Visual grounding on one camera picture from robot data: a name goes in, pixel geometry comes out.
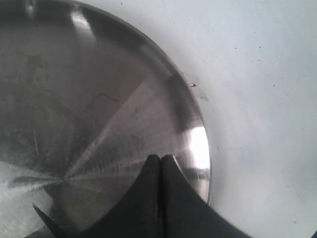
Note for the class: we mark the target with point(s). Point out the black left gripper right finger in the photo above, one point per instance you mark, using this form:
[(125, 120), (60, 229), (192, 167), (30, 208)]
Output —
[(183, 213)]

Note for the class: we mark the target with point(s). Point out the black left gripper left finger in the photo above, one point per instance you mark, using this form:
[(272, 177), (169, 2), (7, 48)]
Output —
[(136, 215)]

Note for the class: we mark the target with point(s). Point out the black handled kitchen knife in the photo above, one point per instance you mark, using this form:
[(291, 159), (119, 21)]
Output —
[(51, 225)]

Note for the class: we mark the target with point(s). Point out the round stainless steel plate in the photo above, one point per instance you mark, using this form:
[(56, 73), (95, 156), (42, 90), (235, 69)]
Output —
[(85, 98)]

